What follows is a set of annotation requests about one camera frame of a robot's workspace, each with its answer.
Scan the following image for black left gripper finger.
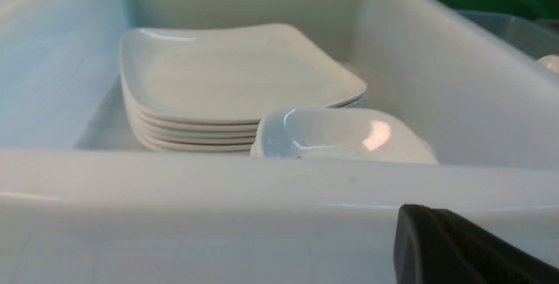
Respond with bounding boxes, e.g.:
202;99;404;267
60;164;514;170
393;204;559;284

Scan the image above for small white sauce dish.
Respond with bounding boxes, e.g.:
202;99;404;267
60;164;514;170
250;108;438;165

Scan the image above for large white square plate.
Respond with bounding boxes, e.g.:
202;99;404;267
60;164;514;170
120;24;367;125

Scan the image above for teal plastic bin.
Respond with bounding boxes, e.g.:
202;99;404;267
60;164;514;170
459;10;559;60

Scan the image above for stacked white plates below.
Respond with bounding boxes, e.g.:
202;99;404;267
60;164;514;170
123;84;367;152

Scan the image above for large white plastic bin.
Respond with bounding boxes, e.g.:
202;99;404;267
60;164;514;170
1;0;558;284

